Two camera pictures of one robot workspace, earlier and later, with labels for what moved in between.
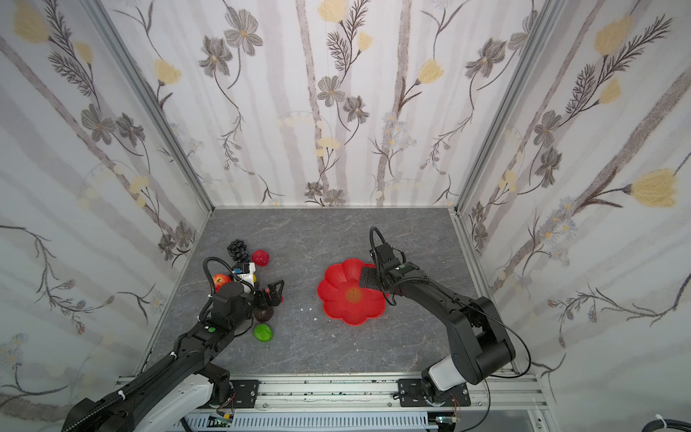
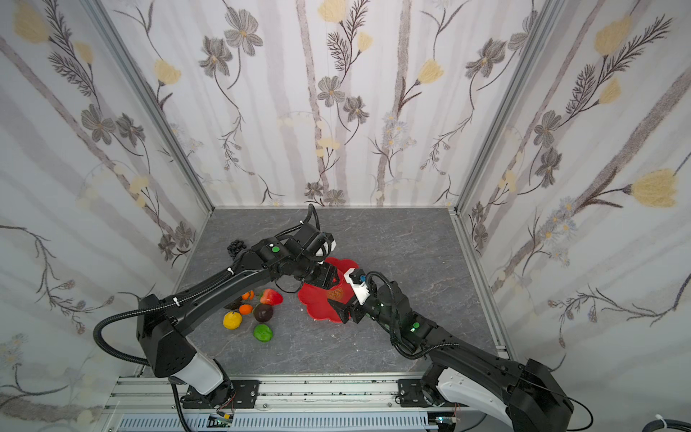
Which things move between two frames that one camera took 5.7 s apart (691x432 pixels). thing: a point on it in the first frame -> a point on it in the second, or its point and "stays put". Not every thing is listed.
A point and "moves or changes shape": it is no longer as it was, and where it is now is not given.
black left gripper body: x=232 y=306 -> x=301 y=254
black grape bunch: x=237 y=251 stays put
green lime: x=263 y=332 stays put
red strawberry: x=268 y=291 stays put
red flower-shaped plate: x=343 y=297 moves or changes shape
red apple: x=219 y=280 moves or changes shape
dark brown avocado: x=264 y=314 stays put
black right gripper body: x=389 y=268 -> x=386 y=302
